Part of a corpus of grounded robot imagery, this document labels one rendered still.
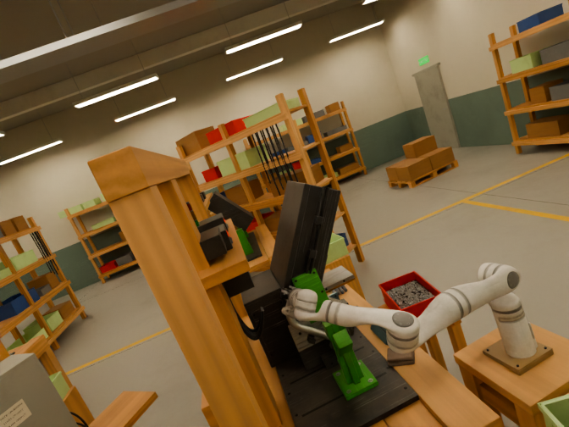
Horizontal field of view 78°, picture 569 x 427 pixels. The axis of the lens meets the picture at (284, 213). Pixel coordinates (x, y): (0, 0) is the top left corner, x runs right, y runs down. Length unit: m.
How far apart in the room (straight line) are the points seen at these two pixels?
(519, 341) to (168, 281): 1.15
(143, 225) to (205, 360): 0.34
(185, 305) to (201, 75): 9.98
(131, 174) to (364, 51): 11.00
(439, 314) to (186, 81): 9.95
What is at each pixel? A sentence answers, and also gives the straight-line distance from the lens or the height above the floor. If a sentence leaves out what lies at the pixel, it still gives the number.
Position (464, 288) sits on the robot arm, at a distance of 1.25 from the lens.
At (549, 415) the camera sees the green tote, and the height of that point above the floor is 0.96.
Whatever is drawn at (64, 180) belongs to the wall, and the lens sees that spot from 11.25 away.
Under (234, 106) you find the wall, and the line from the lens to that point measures 10.48.
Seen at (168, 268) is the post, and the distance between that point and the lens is 0.80.
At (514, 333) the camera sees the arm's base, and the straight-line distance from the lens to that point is 1.46.
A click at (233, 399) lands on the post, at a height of 1.32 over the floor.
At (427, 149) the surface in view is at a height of 0.51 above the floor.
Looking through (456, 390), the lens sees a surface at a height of 0.90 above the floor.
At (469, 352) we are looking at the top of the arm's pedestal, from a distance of 1.59.
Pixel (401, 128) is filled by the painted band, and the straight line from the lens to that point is 11.72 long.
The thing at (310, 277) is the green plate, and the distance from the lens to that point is 1.56.
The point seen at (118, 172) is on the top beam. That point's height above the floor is 1.90.
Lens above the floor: 1.84
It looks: 11 degrees down
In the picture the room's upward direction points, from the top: 22 degrees counter-clockwise
